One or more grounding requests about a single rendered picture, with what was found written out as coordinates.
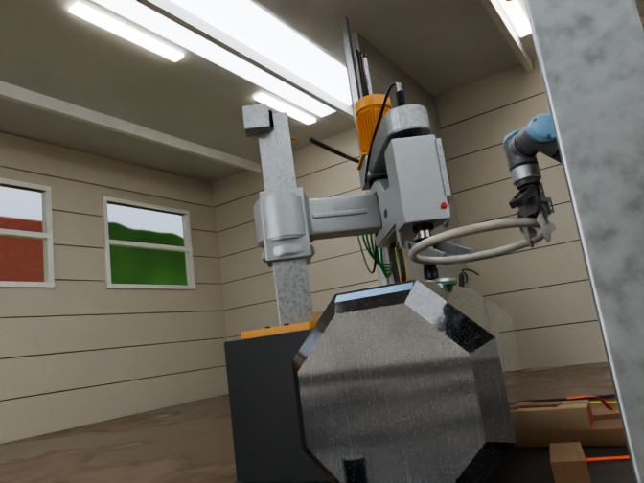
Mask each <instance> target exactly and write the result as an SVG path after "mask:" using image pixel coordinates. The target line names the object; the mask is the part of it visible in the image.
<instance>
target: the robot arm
mask: <svg viewBox="0 0 644 483"><path fill-rule="evenodd" d="M503 148H504V150H505V153H506V158H507V162H508V166H509V170H510V174H511V177H512V181H513V185H515V186H517V189H518V190H519V191H518V193H517V194H516V195H515V196H514V197H513V198H512V199H511V200H510V202H509V205H510V206H511V208H512V209H514V208H517V207H518V211H517V217H518V218H533V219H537V223H538V224H539V225H540V230H541V231H542V233H543V237H544V238H545V239H546V240H547V242H550V239H551V231H554V230H556V226H555V225H554V224H553V223H552V222H550V221H549V220H548V216H549V215H551V213H555V212H554V208H553V204H552V200H551V197H545V193H544V190H543V187H542V183H541V182H540V179H541V171H540V167H539V163H538V159H537V155H536V154H537V153H538V152H541V153H543V154H545V155H546V156H548V157H551V158H552V159H554V160H556V161H558V162H560V163H562V160H561V156H560V152H559V148H558V143H557V139H556V135H555V130H554V127H553V123H552V118H551V115H550V114H540V115H537V116H536V117H534V118H533V119H531V120H530V121H529V122H528V123H527V125H526V126H525V127H524V128H523V129H518V130H514V131H512V132H510V133H509V134H507V135H506V136H505V137H504V139H503ZM549 202H551V206H552V209H550V206H549ZM519 228H520V231H521V233H522V234H523V236H524V238H525V239H526V241H527V242H528V244H529V245H530V246H531V247H534V243H533V240H532V238H534V237H536V236H537V231H536V230H535V229H534V228H533V227H519Z"/></svg>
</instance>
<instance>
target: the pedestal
mask: <svg viewBox="0 0 644 483"><path fill-rule="evenodd" d="M311 330H312V329H309V330H303V331H297V332H290V333H277V334H272V335H265V336H258V337H252V338H246V339H239V340H233V341H226V342H224V350H225V359H226V370H227V380H228V390H229V401H230V410H231V421H232V430H233V441H234V451H235V461H236V471H237V480H236V481H234V482H231V483H333V482H332V480H331V479H330V477H329V476H328V475H326V474H325V473H324V472H323V471H322V470H321V469H320V468H319V467H318V466H317V465H316V464H315V463H314V461H313V460H312V459H311V458H310V457H309V456H308V455H307V454H306V453H305V452H304V451H303V450H302V445H301V437H300V428H299V421H298V412H297V404H296V397H295V388H294V380H293V372H292V364H291V362H292V360H293V359H294V357H295V356H296V354H297V353H298V351H299V350H300V348H301V346H302V345H303V343H304V342H305V340H306V339H307V337H308V336H309V334H310V333H311Z"/></svg>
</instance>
